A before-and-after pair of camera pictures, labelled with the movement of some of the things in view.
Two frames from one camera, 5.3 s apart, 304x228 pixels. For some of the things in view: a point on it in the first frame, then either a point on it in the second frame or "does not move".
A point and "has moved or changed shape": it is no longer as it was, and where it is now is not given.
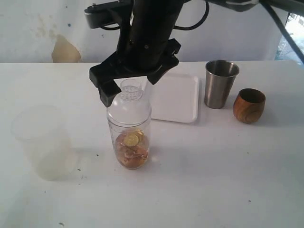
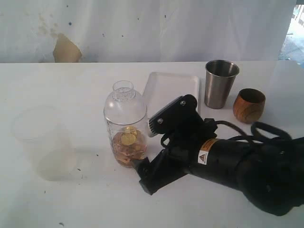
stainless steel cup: x=220 y=77 does not move
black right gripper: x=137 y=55 to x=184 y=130
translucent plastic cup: x=45 y=130 does not move
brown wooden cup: x=248 y=105 does not move
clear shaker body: x=131 y=136 has moved or changed shape
